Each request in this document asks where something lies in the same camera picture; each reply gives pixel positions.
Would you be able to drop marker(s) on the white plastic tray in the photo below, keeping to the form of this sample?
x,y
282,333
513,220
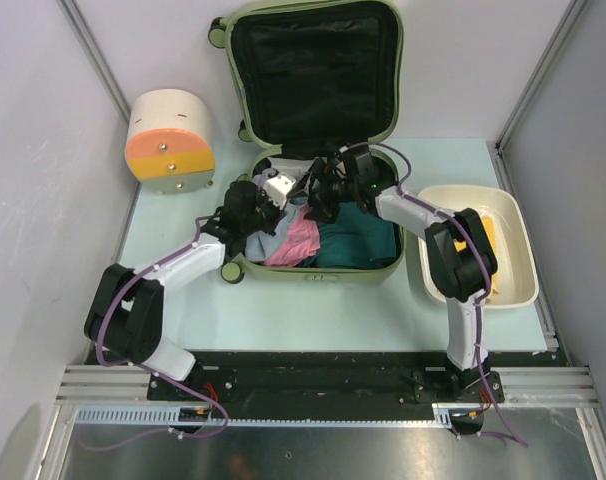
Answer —
x,y
517,277

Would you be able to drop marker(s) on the round cream drawer cabinet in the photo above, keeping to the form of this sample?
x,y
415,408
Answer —
x,y
169,146

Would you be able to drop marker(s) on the yellow cloth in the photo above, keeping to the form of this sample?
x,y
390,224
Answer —
x,y
489,228

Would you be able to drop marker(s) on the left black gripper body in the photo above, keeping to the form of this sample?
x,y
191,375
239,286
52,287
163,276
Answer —
x,y
267,214

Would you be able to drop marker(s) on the dark teal cloth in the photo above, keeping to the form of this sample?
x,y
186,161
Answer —
x,y
356,240

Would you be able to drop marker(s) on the green hard shell suitcase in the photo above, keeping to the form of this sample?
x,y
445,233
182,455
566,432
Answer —
x,y
313,76

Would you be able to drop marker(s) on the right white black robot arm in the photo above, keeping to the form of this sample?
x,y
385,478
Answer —
x,y
461,260

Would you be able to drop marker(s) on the pink cloth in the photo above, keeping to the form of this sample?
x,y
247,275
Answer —
x,y
301,242

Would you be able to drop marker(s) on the grey slotted cable duct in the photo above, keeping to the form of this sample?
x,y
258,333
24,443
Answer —
x,y
175,416

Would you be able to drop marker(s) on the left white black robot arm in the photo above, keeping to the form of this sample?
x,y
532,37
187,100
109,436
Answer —
x,y
126,318

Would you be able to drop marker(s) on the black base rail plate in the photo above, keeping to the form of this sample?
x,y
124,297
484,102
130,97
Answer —
x,y
341,386

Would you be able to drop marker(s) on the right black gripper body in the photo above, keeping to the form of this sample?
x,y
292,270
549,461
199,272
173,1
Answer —
x,y
333,192

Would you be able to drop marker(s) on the grey blue cloth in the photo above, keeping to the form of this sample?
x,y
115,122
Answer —
x,y
262,246

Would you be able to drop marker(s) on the white folded cloth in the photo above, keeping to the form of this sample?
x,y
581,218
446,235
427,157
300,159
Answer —
x,y
292,167

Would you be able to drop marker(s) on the light blue table mat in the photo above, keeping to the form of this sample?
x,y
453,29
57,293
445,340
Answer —
x,y
309,315

